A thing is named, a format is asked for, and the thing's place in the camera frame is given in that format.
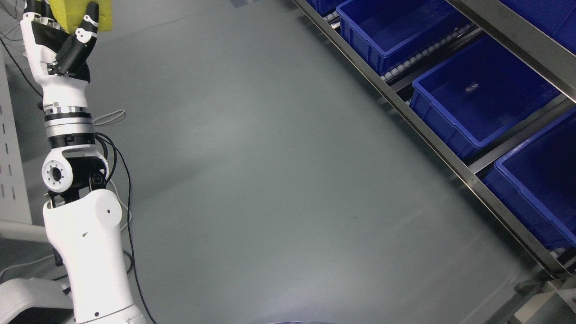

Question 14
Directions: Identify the black cable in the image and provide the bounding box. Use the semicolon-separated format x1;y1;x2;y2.
94;132;157;324

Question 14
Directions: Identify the white cable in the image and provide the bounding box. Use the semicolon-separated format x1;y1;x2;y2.
92;109;126;126

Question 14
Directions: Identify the blue plastic bin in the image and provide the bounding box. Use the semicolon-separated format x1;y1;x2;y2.
336;0;470;76
482;108;576;250
409;36;560;161

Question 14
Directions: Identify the metal roller shelf rack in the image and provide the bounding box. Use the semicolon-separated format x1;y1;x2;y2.
292;0;576;288

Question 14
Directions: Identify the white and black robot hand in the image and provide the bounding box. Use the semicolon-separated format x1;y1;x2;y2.
20;0;99;112

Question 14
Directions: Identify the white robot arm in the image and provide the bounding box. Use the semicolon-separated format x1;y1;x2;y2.
41;104;147;324

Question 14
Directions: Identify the white perforated panel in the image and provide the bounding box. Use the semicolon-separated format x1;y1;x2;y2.
0;54;32;224

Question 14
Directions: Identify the yellow foam block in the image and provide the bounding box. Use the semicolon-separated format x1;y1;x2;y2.
49;0;113;33

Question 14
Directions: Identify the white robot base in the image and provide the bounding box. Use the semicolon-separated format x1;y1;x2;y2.
0;278;73;324

